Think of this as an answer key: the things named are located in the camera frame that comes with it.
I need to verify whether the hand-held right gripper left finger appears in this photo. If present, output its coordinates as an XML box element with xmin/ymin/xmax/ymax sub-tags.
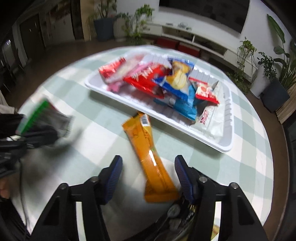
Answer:
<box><xmin>30</xmin><ymin>155</ymin><xmax>123</xmax><ymax>241</ymax></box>

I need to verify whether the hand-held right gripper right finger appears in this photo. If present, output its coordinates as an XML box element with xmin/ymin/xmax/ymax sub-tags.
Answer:
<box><xmin>174</xmin><ymin>155</ymin><xmax>269</xmax><ymax>241</ymax></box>

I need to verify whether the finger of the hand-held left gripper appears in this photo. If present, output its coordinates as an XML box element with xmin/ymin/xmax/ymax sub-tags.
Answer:
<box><xmin>23</xmin><ymin>128</ymin><xmax>59</xmax><ymax>150</ymax></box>

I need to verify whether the green snack packet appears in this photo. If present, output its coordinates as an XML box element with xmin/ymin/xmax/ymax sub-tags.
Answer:
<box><xmin>15</xmin><ymin>98</ymin><xmax>73</xmax><ymax>138</ymax></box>

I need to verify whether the orange snack bar packet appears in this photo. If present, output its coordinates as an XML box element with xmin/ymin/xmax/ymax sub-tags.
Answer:
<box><xmin>122</xmin><ymin>111</ymin><xmax>181</xmax><ymax>203</ymax></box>

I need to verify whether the white plastic tray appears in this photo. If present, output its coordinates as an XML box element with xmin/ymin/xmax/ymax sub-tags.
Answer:
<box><xmin>84</xmin><ymin>46</ymin><xmax>234</xmax><ymax>153</ymax></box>

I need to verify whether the large light blue snack packet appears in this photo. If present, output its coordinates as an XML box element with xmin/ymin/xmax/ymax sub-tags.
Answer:
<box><xmin>154</xmin><ymin>88</ymin><xmax>198</xmax><ymax>122</ymax></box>

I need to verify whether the pink snack bar packet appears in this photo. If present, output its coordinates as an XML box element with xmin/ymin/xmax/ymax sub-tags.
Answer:
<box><xmin>107</xmin><ymin>61</ymin><xmax>151</xmax><ymax>93</ymax></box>

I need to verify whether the red and white nut packet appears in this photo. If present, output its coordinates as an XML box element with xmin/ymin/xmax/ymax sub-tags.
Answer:
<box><xmin>194</xmin><ymin>80</ymin><xmax>220</xmax><ymax>105</ymax></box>

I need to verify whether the shiny red snack packet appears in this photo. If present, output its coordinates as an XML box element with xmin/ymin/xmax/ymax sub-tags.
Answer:
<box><xmin>99</xmin><ymin>57</ymin><xmax>126</xmax><ymax>84</ymax></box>

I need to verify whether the red triangular snack packet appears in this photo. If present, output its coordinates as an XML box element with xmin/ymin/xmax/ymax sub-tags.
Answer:
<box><xmin>122</xmin><ymin>64</ymin><xmax>173</xmax><ymax>99</ymax></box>

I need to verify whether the dark blue snack packet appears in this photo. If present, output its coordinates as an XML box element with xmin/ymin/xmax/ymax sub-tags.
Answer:
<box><xmin>154</xmin><ymin>58</ymin><xmax>196</xmax><ymax>98</ymax></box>

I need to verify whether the clear bun packet orange print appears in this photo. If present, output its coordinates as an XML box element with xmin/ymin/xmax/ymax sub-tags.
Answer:
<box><xmin>109</xmin><ymin>53</ymin><xmax>148</xmax><ymax>82</ymax></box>

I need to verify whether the white packet with red label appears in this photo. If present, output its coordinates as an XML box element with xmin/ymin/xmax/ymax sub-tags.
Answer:
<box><xmin>190</xmin><ymin>105</ymin><xmax>226</xmax><ymax>139</ymax></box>

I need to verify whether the dark wooden door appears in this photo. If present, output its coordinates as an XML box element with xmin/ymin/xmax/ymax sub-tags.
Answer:
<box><xmin>18</xmin><ymin>14</ymin><xmax>47</xmax><ymax>63</ymax></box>

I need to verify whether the plant in dark square pot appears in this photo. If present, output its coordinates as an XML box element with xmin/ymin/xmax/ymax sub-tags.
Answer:
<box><xmin>257</xmin><ymin>52</ymin><xmax>290</xmax><ymax>113</ymax></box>

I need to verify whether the plant in blue pot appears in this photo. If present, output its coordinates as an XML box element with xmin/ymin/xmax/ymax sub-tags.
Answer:
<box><xmin>87</xmin><ymin>0</ymin><xmax>118</xmax><ymax>42</ymax></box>

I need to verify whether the red storage box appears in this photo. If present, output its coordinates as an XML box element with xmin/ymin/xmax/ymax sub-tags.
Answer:
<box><xmin>178</xmin><ymin>43</ymin><xmax>200</xmax><ymax>58</ymax></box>
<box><xmin>155</xmin><ymin>38</ymin><xmax>178</xmax><ymax>49</ymax></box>

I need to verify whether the thin trailing plant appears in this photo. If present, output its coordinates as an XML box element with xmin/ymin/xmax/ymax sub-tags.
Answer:
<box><xmin>228</xmin><ymin>37</ymin><xmax>258</xmax><ymax>93</ymax></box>

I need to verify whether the white tv cabinet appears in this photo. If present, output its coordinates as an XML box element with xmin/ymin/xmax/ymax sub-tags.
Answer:
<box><xmin>141</xmin><ymin>22</ymin><xmax>258</xmax><ymax>78</ymax></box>

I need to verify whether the leafy green climbing plant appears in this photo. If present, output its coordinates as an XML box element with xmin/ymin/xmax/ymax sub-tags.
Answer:
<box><xmin>116</xmin><ymin>4</ymin><xmax>155</xmax><ymax>45</ymax></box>

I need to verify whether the tall broad leaf plant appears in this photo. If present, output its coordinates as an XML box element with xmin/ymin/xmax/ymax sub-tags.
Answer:
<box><xmin>267</xmin><ymin>14</ymin><xmax>296</xmax><ymax>91</ymax></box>

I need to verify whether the black television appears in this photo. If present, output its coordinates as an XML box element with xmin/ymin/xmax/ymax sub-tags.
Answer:
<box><xmin>159</xmin><ymin>0</ymin><xmax>250</xmax><ymax>35</ymax></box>

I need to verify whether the black cable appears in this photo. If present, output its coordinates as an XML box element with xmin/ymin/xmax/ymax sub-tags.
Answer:
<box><xmin>18</xmin><ymin>160</ymin><xmax>31</xmax><ymax>234</ymax></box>

